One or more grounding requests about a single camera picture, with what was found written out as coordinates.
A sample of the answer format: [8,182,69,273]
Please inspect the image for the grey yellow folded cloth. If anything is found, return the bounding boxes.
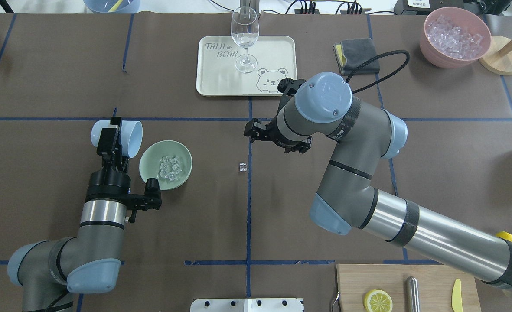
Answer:
[333,38,377,77]

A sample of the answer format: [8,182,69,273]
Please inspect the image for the blue bowl with fork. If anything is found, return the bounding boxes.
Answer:
[83,0,141,14]

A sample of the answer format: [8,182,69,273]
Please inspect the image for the clear wine glass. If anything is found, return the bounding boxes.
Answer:
[230,6,260,74]

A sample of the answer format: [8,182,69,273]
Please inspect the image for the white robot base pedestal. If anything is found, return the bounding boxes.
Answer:
[190,297,305,312]

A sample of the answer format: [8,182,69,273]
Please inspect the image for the yellow plastic knife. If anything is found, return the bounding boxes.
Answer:
[451,278,463,312]

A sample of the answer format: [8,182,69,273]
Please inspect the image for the cream bear serving tray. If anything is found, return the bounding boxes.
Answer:
[196,36,297,97]

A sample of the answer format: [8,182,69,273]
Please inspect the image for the light blue plastic cup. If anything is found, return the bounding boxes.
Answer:
[91,120,143,158]

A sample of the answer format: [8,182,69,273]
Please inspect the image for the half lemon slice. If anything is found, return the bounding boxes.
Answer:
[363,289,393,312]

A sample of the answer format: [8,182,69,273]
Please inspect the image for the wooden cutting board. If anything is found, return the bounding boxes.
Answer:
[336,263,483,312]

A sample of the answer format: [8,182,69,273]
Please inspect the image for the pink bowl with ice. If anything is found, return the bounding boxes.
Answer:
[420,6,491,68]

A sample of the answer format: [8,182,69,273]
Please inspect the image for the metal handled tool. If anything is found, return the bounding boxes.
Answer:
[406,276,421,312]

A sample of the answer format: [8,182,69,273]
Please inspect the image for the mint green bowl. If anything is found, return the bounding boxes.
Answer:
[139,140,193,190]

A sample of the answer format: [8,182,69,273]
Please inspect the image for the yellow plastic fork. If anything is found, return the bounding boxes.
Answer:
[108,0,125,13]

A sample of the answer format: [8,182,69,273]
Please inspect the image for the wooden paper towel stand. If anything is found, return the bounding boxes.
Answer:
[479,36,512,75]

